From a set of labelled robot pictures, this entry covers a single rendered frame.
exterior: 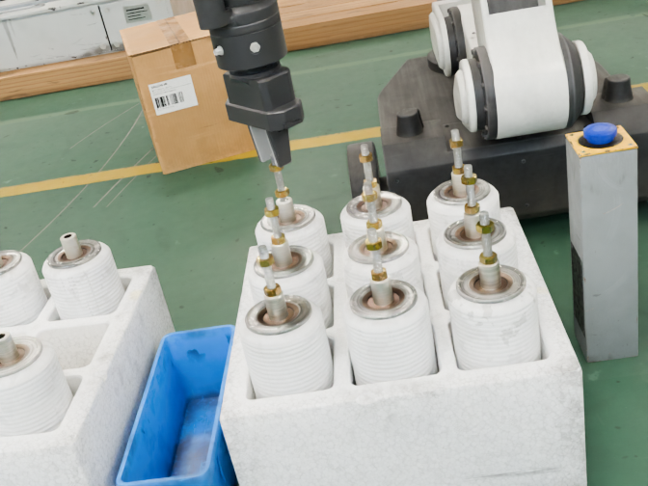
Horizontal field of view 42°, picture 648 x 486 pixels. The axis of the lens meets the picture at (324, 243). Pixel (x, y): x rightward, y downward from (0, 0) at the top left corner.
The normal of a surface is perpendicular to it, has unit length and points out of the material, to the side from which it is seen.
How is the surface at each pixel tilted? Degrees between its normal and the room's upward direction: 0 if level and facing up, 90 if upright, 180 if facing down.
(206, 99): 90
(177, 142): 89
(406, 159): 46
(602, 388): 0
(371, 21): 90
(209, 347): 88
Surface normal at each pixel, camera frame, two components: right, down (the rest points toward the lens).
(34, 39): -0.01, 0.48
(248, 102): -0.74, 0.44
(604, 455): -0.18, -0.87
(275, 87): 0.66, 0.26
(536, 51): -0.13, -0.26
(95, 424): 0.98, -0.13
